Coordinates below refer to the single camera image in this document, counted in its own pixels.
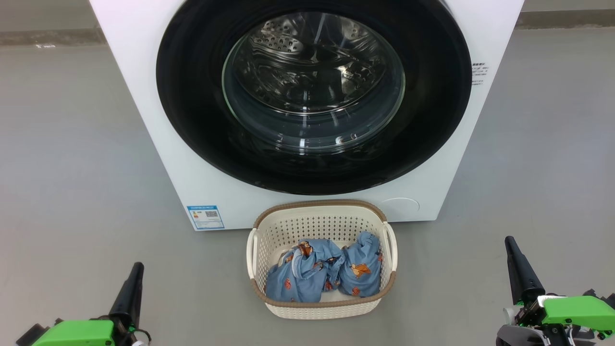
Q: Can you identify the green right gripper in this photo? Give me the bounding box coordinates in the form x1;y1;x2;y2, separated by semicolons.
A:
496;236;615;346

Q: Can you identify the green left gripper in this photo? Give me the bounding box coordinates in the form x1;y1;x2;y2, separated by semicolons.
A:
16;262;145;346

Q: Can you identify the blue bear-print garment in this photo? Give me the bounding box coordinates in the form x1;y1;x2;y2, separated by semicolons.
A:
265;239;345;303
338;231;383;297

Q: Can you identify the glass washing machine door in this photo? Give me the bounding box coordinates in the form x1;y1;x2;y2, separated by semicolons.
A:
156;0;473;196

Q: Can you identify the white front-load washing machine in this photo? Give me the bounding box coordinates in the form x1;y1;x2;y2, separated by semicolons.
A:
89;0;525;231

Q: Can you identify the blue energy label sticker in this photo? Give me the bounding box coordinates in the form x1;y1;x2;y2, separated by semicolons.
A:
186;205;225;231

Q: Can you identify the round white filter cover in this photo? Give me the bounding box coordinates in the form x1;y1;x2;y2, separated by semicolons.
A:
380;198;420;222

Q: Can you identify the cream perforated laundry basket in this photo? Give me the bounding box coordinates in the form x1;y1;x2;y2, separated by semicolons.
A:
246;199;398;320

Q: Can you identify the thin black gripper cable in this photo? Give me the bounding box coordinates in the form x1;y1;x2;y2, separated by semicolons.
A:
126;328;152;346

